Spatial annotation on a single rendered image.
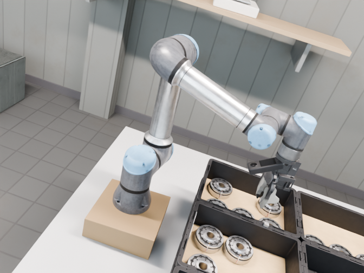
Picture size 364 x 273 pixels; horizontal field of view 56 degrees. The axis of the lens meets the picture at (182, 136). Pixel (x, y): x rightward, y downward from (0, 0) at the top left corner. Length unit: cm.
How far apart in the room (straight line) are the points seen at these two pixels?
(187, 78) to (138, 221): 57
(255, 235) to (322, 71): 205
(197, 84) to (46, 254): 77
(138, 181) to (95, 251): 29
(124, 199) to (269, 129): 61
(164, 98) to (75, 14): 225
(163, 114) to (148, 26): 194
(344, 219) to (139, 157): 94
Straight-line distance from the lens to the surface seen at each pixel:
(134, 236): 127
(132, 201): 130
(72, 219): 141
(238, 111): 102
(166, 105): 124
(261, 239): 133
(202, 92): 103
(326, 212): 164
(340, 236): 165
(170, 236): 143
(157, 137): 131
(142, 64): 324
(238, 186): 156
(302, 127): 113
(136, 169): 122
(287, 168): 122
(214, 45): 304
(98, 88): 328
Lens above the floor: 175
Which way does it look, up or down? 31 degrees down
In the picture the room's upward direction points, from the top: 18 degrees clockwise
